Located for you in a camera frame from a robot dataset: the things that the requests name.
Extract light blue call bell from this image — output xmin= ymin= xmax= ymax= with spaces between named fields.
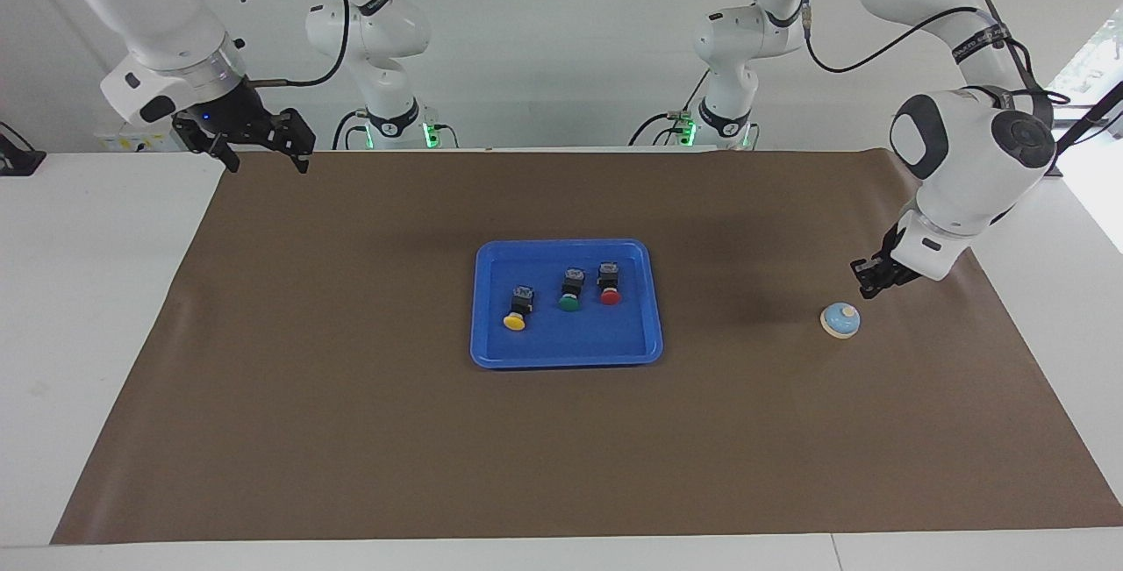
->
xmin=819 ymin=301 xmax=862 ymax=339

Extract yellow mushroom push button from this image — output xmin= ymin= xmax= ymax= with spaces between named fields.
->
xmin=502 ymin=285 xmax=538 ymax=332

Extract blue plastic tray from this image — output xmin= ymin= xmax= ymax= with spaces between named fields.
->
xmin=470 ymin=239 xmax=664 ymax=370

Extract brown table mat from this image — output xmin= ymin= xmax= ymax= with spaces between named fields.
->
xmin=50 ymin=148 xmax=1123 ymax=546

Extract black base cable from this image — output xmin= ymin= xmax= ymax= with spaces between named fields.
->
xmin=332 ymin=109 xmax=369 ymax=151
xmin=628 ymin=71 xmax=710 ymax=147

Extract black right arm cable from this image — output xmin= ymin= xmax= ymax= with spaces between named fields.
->
xmin=241 ymin=0 xmax=352 ymax=88

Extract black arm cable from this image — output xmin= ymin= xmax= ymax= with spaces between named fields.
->
xmin=741 ymin=0 xmax=1071 ymax=107
xmin=241 ymin=0 xmax=352 ymax=88

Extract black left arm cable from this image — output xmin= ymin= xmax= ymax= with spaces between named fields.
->
xmin=741 ymin=0 xmax=1071 ymax=107

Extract black clamp mount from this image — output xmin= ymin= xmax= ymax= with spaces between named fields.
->
xmin=0 ymin=122 xmax=46 ymax=175

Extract black camera stand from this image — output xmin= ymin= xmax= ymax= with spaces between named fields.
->
xmin=1044 ymin=80 xmax=1123 ymax=177

